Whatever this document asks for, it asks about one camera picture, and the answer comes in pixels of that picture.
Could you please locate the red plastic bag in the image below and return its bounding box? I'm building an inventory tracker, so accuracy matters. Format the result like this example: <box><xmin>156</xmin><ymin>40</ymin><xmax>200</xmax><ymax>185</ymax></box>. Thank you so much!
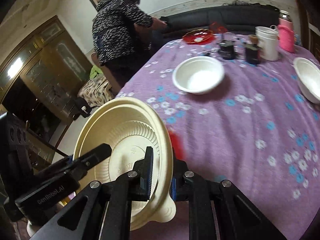
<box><xmin>209</xmin><ymin>22</ymin><xmax>228</xmax><ymax>34</ymax></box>

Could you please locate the pink thermos bottle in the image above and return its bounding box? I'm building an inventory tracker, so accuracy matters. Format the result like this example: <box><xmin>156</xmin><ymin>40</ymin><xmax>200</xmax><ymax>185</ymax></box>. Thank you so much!
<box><xmin>277</xmin><ymin>10</ymin><xmax>295</xmax><ymax>53</ymax></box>

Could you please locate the black bag on floor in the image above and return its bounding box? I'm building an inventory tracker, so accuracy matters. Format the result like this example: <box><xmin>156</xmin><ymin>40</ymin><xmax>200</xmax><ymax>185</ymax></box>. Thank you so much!
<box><xmin>74</xmin><ymin>97</ymin><xmax>92</xmax><ymax>118</ymax></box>

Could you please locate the small red plate far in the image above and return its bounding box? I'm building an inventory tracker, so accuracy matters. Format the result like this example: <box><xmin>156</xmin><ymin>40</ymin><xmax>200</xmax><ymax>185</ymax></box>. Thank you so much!
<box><xmin>182</xmin><ymin>29</ymin><xmax>215</xmax><ymax>45</ymax></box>

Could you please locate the green cloth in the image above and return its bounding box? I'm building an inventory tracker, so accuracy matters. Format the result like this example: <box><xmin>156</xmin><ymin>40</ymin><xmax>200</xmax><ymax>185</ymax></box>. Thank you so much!
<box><xmin>89</xmin><ymin>64</ymin><xmax>102</xmax><ymax>79</ymax></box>

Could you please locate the dark jar with cork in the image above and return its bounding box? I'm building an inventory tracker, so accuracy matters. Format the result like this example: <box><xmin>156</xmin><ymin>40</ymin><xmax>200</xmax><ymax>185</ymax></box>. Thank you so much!
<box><xmin>244</xmin><ymin>35</ymin><xmax>261</xmax><ymax>65</ymax></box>

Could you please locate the black leather sofa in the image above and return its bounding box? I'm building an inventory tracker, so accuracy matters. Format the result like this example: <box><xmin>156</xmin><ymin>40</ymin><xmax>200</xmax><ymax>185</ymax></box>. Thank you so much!
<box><xmin>150</xmin><ymin>4</ymin><xmax>280</xmax><ymax>54</ymax></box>

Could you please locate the wooden cabinet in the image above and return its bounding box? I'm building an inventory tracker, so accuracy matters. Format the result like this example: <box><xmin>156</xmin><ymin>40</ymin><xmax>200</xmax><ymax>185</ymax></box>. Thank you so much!
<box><xmin>1</xmin><ymin>16</ymin><xmax>92</xmax><ymax>148</ymax></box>

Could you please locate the floral covered armchair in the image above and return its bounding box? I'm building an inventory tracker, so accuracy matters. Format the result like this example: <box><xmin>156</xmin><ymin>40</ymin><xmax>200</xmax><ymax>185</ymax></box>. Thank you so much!
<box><xmin>78</xmin><ymin>53</ymin><xmax>121</xmax><ymax>108</ymax></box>

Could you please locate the purple floral tablecloth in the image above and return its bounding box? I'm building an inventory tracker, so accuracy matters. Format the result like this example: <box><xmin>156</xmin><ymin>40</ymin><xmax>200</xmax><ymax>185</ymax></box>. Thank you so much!
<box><xmin>119</xmin><ymin>34</ymin><xmax>319</xmax><ymax>239</ymax></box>

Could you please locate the white paper bowl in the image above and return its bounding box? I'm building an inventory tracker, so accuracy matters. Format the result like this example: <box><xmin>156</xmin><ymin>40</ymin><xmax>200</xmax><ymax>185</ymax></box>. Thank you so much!
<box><xmin>293</xmin><ymin>57</ymin><xmax>320</xmax><ymax>105</ymax></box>

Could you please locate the large red glass plate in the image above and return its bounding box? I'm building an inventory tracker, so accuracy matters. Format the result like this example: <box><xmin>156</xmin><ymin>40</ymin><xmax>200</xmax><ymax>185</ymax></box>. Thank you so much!
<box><xmin>168</xmin><ymin>127</ymin><xmax>185</xmax><ymax>160</ymax></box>

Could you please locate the cream ribbed bowl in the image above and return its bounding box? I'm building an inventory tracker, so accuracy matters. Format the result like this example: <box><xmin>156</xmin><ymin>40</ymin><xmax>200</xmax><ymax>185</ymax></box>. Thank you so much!
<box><xmin>73</xmin><ymin>97</ymin><xmax>176</xmax><ymax>230</ymax></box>

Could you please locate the person in patterned jacket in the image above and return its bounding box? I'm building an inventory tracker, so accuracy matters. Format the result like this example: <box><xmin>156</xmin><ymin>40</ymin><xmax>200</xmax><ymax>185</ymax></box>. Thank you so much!
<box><xmin>92</xmin><ymin>0</ymin><xmax>167</xmax><ymax>87</ymax></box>

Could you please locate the white plastic jar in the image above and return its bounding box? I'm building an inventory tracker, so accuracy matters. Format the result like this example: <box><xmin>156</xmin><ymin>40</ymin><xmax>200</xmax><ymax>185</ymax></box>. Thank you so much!
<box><xmin>255</xmin><ymin>25</ymin><xmax>279</xmax><ymax>61</ymax></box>

